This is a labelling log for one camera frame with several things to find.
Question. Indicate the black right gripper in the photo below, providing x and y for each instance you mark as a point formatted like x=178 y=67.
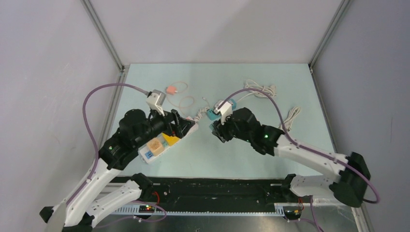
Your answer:
x=220 y=130

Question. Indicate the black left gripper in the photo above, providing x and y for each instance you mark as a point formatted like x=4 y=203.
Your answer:
x=182 y=125

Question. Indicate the yellow cube socket adapter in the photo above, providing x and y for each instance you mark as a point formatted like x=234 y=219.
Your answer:
x=170 y=140

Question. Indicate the beige cube socket adapter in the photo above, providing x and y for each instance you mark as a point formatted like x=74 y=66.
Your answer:
x=155 y=146

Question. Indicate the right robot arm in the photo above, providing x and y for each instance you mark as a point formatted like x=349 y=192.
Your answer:
x=344 y=178

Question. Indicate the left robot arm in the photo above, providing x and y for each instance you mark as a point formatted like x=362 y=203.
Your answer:
x=81 y=211

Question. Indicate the teal power strip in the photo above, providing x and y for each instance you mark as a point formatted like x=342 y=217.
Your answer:
x=211 y=113

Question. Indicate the pink USB charger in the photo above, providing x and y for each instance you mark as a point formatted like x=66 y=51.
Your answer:
x=172 y=90

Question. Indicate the white power strip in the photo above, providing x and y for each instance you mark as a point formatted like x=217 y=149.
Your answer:
x=146 y=155

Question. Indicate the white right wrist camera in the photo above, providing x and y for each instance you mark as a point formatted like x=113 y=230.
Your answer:
x=223 y=109

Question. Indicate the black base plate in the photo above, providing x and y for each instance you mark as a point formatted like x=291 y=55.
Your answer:
x=216 y=195

